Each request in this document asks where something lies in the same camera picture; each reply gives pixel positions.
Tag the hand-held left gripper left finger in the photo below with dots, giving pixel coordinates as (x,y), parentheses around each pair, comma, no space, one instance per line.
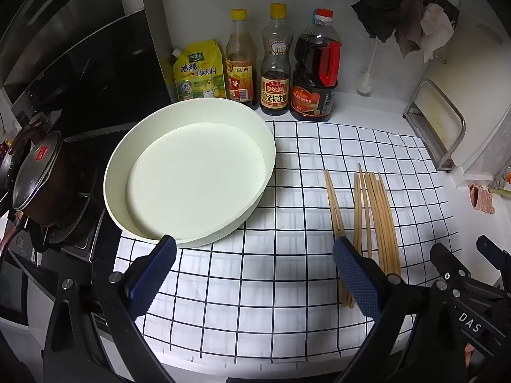
(153,275)

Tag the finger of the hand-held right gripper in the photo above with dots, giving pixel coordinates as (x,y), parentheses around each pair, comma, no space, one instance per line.
(493,253)
(449,261)

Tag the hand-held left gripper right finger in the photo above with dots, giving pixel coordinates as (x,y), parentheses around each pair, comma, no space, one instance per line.
(357,279)

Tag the pile of wooden chopsticks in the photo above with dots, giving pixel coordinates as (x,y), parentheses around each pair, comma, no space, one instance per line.
(383,227)

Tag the round white tray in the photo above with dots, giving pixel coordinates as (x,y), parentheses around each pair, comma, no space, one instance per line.
(191,175)

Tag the pink striped cloth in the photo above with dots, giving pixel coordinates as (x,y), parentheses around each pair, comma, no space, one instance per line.
(482,199)

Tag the gas stove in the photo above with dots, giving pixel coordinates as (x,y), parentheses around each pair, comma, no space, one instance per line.
(84,223)

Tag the metal board rack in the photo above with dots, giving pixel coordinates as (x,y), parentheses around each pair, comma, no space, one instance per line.
(447,155)

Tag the black checked white cloth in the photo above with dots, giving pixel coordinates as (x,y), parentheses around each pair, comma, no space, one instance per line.
(279,207)

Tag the dark red pot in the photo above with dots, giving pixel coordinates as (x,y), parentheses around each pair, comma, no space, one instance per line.
(60,191)

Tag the glass pot lid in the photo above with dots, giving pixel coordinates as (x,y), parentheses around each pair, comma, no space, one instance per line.
(36,167)

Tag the white hanging brush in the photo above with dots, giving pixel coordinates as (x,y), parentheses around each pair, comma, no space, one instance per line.
(365,81)

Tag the yellow seasoning pouch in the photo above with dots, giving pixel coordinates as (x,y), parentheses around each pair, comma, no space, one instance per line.
(199,74)

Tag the yellow cap soy sauce bottle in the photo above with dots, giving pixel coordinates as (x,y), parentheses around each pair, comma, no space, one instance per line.
(274,83)

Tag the yellow cap vinegar bottle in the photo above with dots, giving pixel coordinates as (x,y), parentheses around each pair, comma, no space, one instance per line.
(240,68)

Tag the light pink hanging cloth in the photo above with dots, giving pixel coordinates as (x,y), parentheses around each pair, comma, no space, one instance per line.
(437,28)

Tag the brown pink hanging cloth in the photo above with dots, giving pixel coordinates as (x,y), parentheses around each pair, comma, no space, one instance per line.
(409,24)

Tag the dark hanging cloth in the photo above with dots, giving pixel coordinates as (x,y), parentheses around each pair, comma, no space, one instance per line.
(377,12)

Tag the range hood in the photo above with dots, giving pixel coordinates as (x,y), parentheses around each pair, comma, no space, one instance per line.
(72,16)

